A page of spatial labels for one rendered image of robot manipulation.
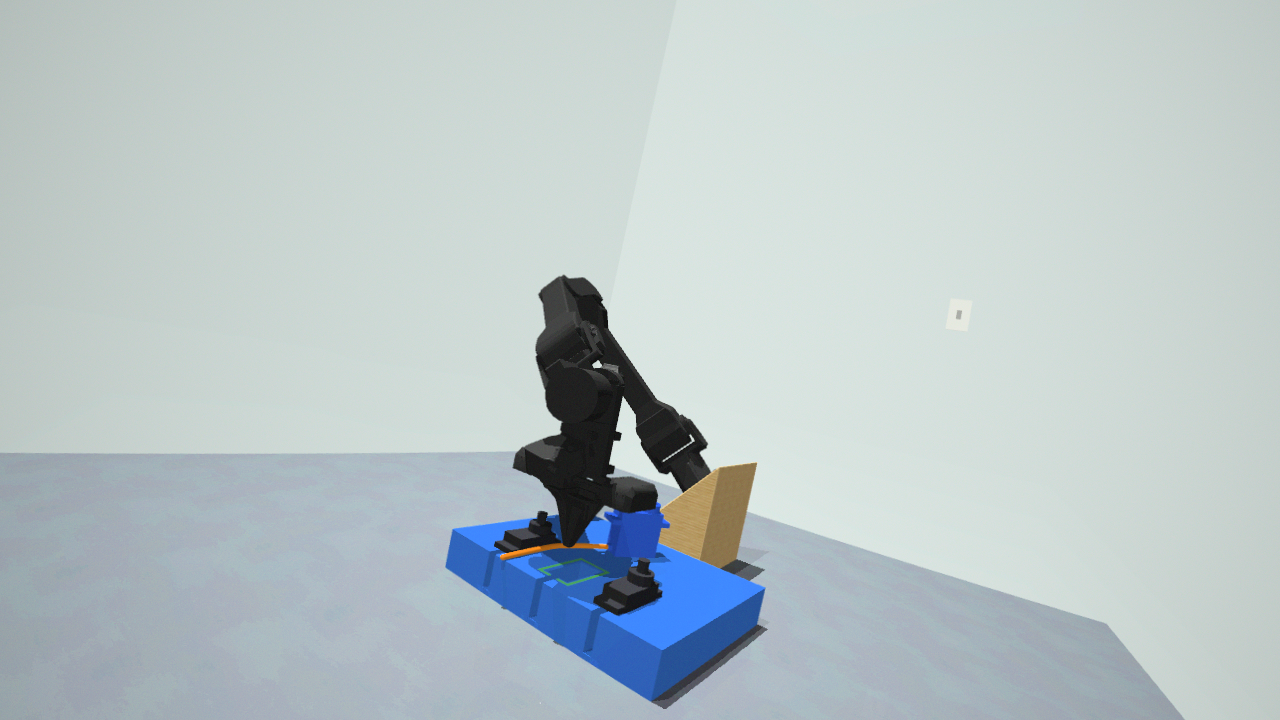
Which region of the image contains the blue rectangular platform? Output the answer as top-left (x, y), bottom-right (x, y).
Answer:
top-left (445, 511), bottom-right (765, 701)

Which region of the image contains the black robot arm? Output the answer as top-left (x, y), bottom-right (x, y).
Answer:
top-left (525, 274), bottom-right (712, 492)

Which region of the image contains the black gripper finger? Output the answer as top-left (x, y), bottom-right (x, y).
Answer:
top-left (543, 484), bottom-right (580, 544)
top-left (564, 493), bottom-right (604, 548)

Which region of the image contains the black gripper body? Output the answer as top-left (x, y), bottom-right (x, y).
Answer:
top-left (513, 421), bottom-right (658, 514)

